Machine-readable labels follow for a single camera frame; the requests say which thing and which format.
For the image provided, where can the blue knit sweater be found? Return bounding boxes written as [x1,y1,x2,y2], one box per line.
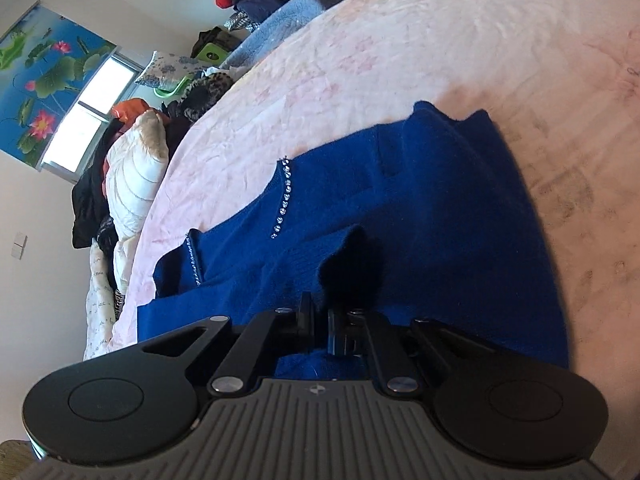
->
[137,102,570,367]

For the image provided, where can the black clothes heap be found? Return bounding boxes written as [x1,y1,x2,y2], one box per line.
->
[72,118,124,249]

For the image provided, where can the white quilted pillow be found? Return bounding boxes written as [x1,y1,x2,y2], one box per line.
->
[105,110,168,240]

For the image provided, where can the leopard print garment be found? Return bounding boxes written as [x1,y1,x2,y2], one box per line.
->
[180,72,234,122]

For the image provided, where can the green plastic chair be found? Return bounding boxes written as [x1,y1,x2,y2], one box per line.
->
[154,76,193,100]

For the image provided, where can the orange garment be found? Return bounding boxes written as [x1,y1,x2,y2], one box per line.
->
[111,98,151,126]

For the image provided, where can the window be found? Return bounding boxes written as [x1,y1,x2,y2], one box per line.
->
[40,53,142,182]

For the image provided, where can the floral white cushion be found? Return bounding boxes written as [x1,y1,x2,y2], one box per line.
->
[136,51,209,89]

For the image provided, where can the light blue quilted blanket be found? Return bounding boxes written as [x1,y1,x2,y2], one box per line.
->
[220,0,344,70]

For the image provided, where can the pink floral bed sheet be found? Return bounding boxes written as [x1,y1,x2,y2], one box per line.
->
[108,0,639,479]

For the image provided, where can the lotus flower window blind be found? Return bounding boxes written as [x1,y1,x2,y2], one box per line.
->
[0,2,116,168]

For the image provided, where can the white wall switch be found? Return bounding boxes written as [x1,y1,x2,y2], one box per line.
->
[11,232,28,260]

